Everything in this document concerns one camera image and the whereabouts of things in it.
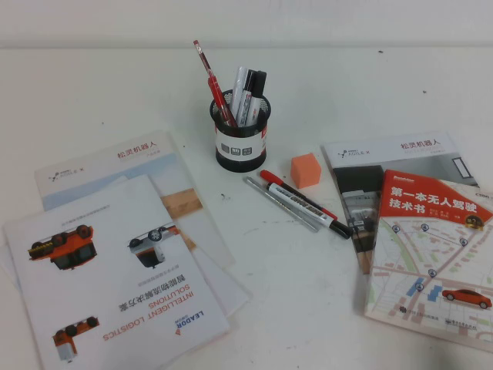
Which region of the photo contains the Leador logistics brochure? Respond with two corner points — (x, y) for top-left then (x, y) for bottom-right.
(2, 173), (232, 370)

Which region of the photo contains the orange autonomous driving book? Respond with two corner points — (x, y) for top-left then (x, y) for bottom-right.
(364, 169), (493, 354)

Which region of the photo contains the white grey marker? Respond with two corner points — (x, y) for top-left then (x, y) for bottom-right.
(230, 66), (250, 116)

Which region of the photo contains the silver grey pen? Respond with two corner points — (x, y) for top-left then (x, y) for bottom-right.
(243, 176), (320, 233)

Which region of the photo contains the AgileX brochure with room photo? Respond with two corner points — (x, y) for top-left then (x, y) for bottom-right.
(321, 129), (478, 275)

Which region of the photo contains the white whiteboard marker black cap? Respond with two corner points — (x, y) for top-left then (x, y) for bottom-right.
(264, 181), (354, 241)

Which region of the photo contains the AgileX brochure with wood photo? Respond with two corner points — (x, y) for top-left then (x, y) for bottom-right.
(33, 129), (236, 271)

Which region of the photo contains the orange foam cube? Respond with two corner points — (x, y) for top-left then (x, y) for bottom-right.
(290, 152), (323, 190)

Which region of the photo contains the slim red marker pen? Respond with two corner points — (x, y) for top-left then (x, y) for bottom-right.
(260, 168), (340, 221)

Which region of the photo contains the black mesh pen holder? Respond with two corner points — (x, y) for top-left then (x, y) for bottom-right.
(210, 89), (270, 173)

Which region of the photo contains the red pen in holder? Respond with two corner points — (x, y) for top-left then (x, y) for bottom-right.
(192, 39), (219, 105)

